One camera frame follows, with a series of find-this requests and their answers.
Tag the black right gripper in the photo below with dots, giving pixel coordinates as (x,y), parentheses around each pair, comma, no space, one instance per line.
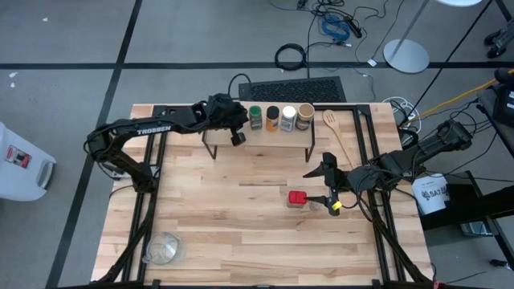
(353,180)

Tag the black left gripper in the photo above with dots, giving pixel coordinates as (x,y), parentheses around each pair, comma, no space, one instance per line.
(225,112)

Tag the red-lidded spice jar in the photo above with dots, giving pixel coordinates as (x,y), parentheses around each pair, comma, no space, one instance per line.
(296,196)

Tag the green-lid spice jar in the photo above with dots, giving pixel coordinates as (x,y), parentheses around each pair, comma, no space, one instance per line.
(255,112)

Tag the orange spice bottle black lid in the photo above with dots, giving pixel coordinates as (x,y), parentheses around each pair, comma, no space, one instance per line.
(272,113)

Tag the white-lid spice jar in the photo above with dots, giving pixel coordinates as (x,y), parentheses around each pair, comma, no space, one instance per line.
(288,113)

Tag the tall dark jar gold lid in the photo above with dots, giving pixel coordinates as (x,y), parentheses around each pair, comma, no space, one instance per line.
(305,112)

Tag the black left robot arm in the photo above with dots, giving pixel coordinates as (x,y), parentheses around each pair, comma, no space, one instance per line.
(152,130)

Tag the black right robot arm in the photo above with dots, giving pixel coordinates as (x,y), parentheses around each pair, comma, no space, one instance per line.
(425,150)

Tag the yellow tape tag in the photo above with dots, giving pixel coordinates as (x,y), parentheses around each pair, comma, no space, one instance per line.
(337,206)

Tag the wooden slotted spoon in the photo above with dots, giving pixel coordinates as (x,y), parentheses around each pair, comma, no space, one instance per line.
(331,118)

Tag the black floor grate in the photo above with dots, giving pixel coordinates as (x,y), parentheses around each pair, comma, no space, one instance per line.
(293,90)

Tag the white printed paper bag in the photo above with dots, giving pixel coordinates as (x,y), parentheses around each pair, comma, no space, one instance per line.
(431,196)

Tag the glass measuring cup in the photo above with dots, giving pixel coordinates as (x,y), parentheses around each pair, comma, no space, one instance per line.
(162,249)

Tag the grey round-base stand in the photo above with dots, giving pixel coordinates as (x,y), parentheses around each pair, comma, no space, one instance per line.
(406,58)

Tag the black power strip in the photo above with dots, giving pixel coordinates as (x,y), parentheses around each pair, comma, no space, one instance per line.
(354,28)

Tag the black side table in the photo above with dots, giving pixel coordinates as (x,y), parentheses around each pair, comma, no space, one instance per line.
(482,200)

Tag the black equipment case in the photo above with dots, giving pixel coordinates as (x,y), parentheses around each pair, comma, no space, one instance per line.
(506,106)

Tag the white trash bin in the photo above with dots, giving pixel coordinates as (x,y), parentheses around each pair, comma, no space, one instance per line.
(20,172)

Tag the black chair caster base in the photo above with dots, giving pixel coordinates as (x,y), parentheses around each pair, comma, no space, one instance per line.
(498,42)

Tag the white round disc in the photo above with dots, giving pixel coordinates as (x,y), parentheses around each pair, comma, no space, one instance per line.
(459,2)

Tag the wooden shelf black metal frame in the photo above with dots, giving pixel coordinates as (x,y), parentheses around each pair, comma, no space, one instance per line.
(273,138)

